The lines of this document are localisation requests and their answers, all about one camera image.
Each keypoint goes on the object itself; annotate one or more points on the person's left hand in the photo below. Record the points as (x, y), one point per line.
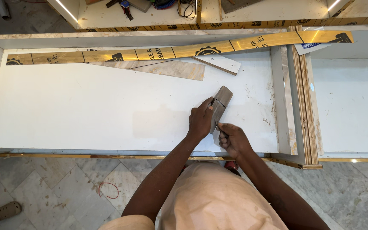
(198, 123)

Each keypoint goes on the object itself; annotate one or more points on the person's right hand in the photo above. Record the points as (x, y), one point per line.
(236, 142)

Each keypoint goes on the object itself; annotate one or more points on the grey wooden hand plane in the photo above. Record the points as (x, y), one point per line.
(223, 97)

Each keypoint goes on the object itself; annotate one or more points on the person's red slipper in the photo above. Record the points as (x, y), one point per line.
(232, 166)

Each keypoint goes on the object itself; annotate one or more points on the marble pattern laminate offcut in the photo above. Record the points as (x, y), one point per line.
(171, 68)

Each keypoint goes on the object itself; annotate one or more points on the person's peach shirt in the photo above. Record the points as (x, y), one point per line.
(209, 198)

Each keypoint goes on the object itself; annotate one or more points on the white plywood offcut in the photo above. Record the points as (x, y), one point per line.
(222, 63)

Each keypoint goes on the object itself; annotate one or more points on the long gold printed laminate strip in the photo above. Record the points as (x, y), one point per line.
(184, 50)

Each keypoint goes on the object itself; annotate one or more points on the large white open cabinet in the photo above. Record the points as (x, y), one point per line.
(91, 108)

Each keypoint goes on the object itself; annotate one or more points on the thin wooden stick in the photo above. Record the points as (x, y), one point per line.
(220, 11)

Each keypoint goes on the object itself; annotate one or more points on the white cabinet with plywood side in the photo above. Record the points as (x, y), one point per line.
(350, 102)

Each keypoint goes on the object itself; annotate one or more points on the white blue label paper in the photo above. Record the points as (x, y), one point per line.
(311, 47)

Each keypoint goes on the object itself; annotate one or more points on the grey board piece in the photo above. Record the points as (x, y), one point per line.
(238, 4)

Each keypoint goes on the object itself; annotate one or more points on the white cabinet with gold edge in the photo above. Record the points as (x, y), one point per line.
(267, 17)

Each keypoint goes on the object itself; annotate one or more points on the grey flat block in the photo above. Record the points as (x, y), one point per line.
(141, 4)

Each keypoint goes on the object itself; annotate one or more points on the grey plastic pipe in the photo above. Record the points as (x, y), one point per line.
(2, 8)

